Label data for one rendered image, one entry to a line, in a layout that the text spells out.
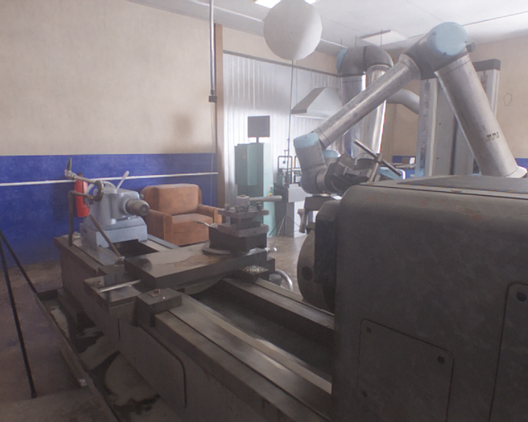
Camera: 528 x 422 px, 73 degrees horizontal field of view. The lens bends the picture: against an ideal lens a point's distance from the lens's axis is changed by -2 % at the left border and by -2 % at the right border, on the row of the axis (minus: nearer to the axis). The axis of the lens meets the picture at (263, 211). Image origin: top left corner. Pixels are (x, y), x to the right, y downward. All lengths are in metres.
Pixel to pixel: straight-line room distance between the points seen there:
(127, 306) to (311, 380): 0.74
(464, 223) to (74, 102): 5.10
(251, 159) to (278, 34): 1.81
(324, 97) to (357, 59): 4.55
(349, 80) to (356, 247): 1.29
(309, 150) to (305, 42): 3.78
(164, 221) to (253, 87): 3.12
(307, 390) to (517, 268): 0.58
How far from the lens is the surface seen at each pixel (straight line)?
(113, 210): 2.19
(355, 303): 0.70
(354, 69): 1.87
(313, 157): 1.29
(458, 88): 1.42
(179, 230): 5.10
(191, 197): 5.54
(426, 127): 1.98
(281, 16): 4.97
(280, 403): 0.94
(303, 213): 1.54
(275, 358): 1.07
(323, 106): 6.32
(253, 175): 5.68
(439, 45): 1.40
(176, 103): 5.93
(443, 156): 1.98
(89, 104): 5.43
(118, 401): 1.74
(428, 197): 0.62
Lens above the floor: 1.40
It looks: 10 degrees down
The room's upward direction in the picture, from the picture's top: straight up
